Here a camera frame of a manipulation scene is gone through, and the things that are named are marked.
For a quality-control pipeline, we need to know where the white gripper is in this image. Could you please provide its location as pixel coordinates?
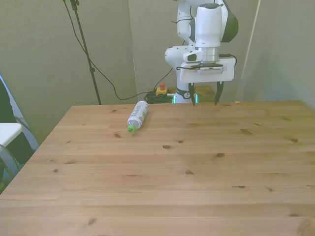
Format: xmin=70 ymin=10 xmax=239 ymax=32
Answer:
xmin=179 ymin=57 xmax=235 ymax=108

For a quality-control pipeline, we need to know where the clear bottle with green cap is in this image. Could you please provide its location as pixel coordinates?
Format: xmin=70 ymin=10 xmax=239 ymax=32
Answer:
xmin=126 ymin=100 xmax=150 ymax=136

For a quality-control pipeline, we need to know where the yellow emergency stop button box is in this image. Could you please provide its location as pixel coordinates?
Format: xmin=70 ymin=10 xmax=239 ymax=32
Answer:
xmin=155 ymin=83 xmax=169 ymax=97

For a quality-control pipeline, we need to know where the white chair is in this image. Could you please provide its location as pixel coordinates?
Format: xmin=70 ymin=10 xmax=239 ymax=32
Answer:
xmin=0 ymin=122 xmax=24 ymax=187

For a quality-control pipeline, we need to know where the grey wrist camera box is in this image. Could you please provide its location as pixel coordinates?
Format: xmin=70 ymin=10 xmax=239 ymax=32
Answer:
xmin=196 ymin=63 xmax=224 ymax=75

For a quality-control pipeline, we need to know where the coiled dark green cable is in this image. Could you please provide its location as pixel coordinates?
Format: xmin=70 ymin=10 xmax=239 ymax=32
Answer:
xmin=144 ymin=90 xmax=177 ymax=104

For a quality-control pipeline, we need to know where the long black stand cable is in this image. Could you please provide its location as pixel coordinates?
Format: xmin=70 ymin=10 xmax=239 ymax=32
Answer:
xmin=61 ymin=0 xmax=174 ymax=101

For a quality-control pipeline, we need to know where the black camera stand pole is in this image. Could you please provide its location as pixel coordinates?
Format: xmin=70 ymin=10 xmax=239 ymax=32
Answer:
xmin=70 ymin=0 xmax=103 ymax=106

